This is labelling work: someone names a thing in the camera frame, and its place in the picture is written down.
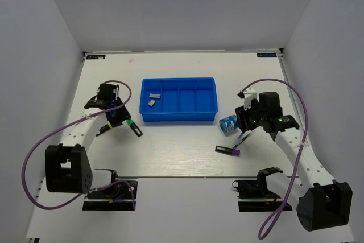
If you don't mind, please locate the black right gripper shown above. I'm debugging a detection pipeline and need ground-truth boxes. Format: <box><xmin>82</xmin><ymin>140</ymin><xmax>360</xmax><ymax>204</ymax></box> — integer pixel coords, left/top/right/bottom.
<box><xmin>235</xmin><ymin>99</ymin><xmax>267</xmax><ymax>133</ymax></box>

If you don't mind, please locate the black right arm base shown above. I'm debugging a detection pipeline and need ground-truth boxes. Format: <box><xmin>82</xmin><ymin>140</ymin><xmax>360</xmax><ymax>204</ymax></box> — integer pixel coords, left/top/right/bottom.
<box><xmin>231</xmin><ymin>167</ymin><xmax>290</xmax><ymax>213</ymax></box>

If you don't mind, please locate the left table corner label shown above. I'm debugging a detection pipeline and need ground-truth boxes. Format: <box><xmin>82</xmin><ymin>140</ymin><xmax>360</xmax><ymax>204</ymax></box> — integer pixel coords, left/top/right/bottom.
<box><xmin>86</xmin><ymin>55</ymin><xmax>106</xmax><ymax>60</ymax></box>

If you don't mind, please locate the right table corner label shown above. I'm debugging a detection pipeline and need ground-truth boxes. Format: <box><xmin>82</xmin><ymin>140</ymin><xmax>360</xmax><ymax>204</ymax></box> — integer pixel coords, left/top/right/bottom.
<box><xmin>257</xmin><ymin>52</ymin><xmax>277</xmax><ymax>58</ymax></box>

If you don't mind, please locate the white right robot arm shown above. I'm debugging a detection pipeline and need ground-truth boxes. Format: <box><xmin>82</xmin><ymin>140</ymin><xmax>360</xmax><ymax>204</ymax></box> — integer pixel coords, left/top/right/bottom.
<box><xmin>235</xmin><ymin>88</ymin><xmax>353</xmax><ymax>231</ymax></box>

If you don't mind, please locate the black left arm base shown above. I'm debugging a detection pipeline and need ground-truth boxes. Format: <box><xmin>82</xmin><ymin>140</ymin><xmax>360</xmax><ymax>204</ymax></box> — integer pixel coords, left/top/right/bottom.
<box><xmin>82</xmin><ymin>179</ymin><xmax>138</xmax><ymax>212</ymax></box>

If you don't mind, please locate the purple capped black highlighter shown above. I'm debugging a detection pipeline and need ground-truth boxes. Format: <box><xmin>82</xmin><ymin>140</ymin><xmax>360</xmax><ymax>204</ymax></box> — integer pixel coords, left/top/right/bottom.
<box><xmin>215</xmin><ymin>146</ymin><xmax>240</xmax><ymax>157</ymax></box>

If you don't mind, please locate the blue labelled round jar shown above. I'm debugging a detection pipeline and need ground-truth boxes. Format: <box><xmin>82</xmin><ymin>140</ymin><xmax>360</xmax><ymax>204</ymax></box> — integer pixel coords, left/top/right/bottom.
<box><xmin>219</xmin><ymin>114</ymin><xmax>237</xmax><ymax>135</ymax></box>

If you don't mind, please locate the small tan wooden block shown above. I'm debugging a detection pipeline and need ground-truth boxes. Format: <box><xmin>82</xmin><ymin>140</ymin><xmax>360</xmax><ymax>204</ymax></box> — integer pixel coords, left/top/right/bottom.
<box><xmin>148</xmin><ymin>100</ymin><xmax>156</xmax><ymax>107</ymax></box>

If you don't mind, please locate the green ink pen refill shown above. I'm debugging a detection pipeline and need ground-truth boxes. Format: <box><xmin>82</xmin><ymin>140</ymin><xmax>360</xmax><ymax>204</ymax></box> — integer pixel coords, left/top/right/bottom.
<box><xmin>243</xmin><ymin>131</ymin><xmax>255</xmax><ymax>142</ymax></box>

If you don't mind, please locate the green capped black highlighter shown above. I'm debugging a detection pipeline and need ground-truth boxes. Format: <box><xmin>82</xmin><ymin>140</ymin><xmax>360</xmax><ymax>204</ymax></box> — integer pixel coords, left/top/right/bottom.
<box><xmin>127</xmin><ymin>120</ymin><xmax>143</xmax><ymax>138</ymax></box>

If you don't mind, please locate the grey white eraser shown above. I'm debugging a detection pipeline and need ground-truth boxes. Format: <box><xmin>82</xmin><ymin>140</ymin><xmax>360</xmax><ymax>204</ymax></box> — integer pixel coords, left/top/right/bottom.
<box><xmin>149</xmin><ymin>93</ymin><xmax>161</xmax><ymax>99</ymax></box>

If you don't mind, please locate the blue plastic divided tray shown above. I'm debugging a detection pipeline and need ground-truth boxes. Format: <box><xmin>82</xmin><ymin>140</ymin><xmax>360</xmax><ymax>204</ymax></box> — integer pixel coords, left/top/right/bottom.
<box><xmin>139</xmin><ymin>77</ymin><xmax>218</xmax><ymax>122</ymax></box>

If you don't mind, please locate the table corner label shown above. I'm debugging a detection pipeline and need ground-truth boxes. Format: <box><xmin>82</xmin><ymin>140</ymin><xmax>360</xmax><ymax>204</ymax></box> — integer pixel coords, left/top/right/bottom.
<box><xmin>86</xmin><ymin>55</ymin><xmax>106</xmax><ymax>60</ymax></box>
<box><xmin>257</xmin><ymin>52</ymin><xmax>277</xmax><ymax>58</ymax></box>

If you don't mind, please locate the yellow capped black highlighter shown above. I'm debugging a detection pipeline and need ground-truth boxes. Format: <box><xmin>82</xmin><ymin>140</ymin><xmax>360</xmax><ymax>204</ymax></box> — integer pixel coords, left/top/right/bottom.
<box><xmin>96</xmin><ymin>123</ymin><xmax>113</xmax><ymax>137</ymax></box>

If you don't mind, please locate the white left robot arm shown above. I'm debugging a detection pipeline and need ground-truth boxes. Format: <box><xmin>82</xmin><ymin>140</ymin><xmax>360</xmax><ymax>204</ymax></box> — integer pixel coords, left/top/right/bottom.
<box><xmin>45</xmin><ymin>83</ymin><xmax>128</xmax><ymax>197</ymax></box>

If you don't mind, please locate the blue ink pen refill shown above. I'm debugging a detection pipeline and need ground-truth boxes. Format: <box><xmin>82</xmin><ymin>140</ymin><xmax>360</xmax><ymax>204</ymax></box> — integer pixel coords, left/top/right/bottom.
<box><xmin>234</xmin><ymin>131</ymin><xmax>249</xmax><ymax>146</ymax></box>

